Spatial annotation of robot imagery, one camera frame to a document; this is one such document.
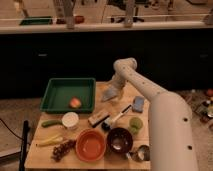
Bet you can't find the grey towel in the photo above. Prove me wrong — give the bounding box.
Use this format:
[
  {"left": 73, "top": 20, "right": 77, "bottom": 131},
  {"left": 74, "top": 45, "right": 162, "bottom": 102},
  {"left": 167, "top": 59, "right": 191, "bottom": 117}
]
[{"left": 102, "top": 87, "right": 118, "bottom": 102}]

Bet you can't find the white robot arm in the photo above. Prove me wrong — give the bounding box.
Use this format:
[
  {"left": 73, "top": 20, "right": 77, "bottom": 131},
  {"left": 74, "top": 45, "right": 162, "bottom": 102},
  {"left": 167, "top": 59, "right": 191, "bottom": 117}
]
[{"left": 113, "top": 58, "right": 199, "bottom": 171}]

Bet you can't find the purple bowl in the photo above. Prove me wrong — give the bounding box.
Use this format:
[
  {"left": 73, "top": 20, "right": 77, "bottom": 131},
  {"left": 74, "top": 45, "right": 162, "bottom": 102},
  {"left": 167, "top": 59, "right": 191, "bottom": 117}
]
[{"left": 107, "top": 127, "right": 133, "bottom": 154}]

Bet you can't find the orange bowl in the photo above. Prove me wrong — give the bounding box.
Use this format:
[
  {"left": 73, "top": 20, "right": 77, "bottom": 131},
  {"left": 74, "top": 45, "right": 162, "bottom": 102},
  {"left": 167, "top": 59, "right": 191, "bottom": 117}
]
[{"left": 75, "top": 129, "right": 106, "bottom": 162}]

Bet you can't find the blue sponge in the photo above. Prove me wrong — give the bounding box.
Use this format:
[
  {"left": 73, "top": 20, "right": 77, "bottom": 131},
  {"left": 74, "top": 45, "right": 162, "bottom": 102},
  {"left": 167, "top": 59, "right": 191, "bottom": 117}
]
[{"left": 132, "top": 96, "right": 144, "bottom": 113}]

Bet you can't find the black white dish brush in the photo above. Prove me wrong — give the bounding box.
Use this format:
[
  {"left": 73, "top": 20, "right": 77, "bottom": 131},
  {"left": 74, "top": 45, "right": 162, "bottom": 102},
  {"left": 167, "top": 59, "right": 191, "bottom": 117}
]
[{"left": 101, "top": 105, "right": 131, "bottom": 131}]

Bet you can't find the wooden block eraser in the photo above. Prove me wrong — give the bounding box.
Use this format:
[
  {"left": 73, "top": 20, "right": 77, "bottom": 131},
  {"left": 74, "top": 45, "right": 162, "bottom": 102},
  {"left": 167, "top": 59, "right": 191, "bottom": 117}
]
[{"left": 88, "top": 112, "right": 109, "bottom": 128}]

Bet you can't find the green cup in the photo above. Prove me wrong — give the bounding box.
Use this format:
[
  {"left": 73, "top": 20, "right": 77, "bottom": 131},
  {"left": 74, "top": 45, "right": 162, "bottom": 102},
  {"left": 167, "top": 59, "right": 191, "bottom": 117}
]
[{"left": 129, "top": 117, "right": 143, "bottom": 135}]

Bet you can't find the red orange apple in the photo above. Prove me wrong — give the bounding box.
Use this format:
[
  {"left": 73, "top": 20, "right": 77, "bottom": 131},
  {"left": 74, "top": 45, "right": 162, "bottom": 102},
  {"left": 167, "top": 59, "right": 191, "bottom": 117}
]
[{"left": 69, "top": 97, "right": 82, "bottom": 109}]

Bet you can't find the green plastic tray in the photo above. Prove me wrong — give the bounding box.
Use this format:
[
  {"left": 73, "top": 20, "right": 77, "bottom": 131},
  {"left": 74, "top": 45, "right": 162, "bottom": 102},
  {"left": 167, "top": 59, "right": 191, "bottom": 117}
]
[{"left": 40, "top": 78, "right": 96, "bottom": 114}]

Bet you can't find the white plastic cup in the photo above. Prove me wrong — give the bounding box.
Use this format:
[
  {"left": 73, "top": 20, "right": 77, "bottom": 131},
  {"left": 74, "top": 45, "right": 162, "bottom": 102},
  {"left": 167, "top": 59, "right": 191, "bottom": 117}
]
[{"left": 62, "top": 112, "right": 79, "bottom": 130}]

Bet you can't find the silver measuring cup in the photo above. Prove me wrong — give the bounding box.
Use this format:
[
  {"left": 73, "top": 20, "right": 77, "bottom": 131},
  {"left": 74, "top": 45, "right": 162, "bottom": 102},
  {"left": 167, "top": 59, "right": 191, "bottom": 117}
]
[{"left": 126, "top": 145, "right": 150, "bottom": 162}]

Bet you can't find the green cucumber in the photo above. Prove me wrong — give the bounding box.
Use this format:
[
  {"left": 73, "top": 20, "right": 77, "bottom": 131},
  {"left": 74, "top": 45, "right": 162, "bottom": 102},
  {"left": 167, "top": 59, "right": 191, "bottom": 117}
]
[{"left": 41, "top": 120, "right": 62, "bottom": 128}]

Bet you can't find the yellow banana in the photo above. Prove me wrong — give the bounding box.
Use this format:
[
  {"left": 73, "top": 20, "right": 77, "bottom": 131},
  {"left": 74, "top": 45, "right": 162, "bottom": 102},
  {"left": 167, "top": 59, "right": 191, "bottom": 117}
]
[{"left": 36, "top": 136, "right": 64, "bottom": 147}]

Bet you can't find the dark grape bunch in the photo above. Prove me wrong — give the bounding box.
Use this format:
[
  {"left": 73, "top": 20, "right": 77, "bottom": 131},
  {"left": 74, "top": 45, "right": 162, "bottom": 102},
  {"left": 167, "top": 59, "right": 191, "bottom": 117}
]
[{"left": 51, "top": 140, "right": 76, "bottom": 162}]

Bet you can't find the black stand pole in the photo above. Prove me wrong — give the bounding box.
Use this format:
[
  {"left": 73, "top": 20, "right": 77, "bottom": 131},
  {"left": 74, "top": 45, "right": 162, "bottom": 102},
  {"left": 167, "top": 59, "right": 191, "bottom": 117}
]
[{"left": 19, "top": 120, "right": 30, "bottom": 171}]

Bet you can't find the distant green tray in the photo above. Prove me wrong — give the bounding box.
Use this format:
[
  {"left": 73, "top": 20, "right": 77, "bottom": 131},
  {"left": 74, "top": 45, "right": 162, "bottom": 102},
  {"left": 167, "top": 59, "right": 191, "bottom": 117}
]
[{"left": 20, "top": 16, "right": 53, "bottom": 26}]

